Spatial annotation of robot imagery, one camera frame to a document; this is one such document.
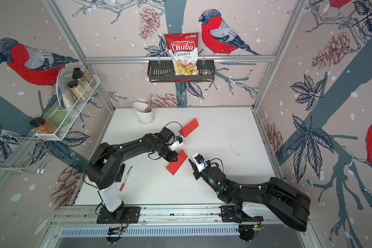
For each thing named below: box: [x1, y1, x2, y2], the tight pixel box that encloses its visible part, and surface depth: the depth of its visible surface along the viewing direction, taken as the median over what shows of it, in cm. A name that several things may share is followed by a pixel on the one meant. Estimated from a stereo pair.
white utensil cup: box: [132, 101, 154, 124], surface depth 109 cm
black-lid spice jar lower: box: [67, 80, 89, 101], surface depth 78 cm
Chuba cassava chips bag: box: [163, 32, 200, 76], surface depth 83 cm
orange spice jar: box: [29, 117, 61, 137], surface depth 63 cm
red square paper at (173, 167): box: [165, 149, 189, 176], surface depth 91 cm
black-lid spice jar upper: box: [72, 67, 92, 92], surface depth 83 cm
